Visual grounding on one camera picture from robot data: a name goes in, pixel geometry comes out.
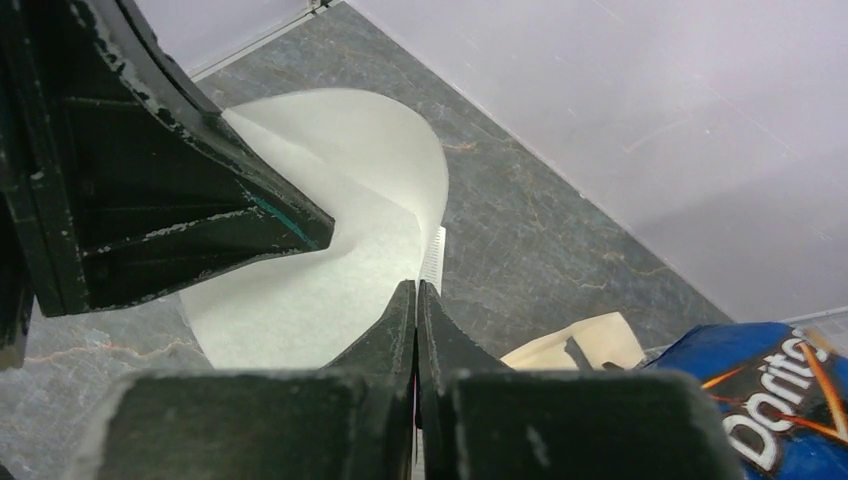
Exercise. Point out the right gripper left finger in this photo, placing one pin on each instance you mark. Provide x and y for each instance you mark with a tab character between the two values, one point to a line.
351	419

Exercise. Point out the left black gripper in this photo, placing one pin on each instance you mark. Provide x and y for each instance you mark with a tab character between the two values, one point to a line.
121	181

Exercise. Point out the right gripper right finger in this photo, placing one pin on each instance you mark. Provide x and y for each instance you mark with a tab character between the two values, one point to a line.
484	420

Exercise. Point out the white paper coffee filter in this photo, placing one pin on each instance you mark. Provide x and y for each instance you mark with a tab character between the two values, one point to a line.
374	165

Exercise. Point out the stack of paper filters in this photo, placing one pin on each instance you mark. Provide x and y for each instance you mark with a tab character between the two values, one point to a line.
590	344

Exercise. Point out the blue Doritos chip bag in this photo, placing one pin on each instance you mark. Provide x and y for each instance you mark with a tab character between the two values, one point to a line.
782	397

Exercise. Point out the white wire shelf rack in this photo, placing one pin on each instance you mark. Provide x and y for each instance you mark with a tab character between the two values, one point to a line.
833	321

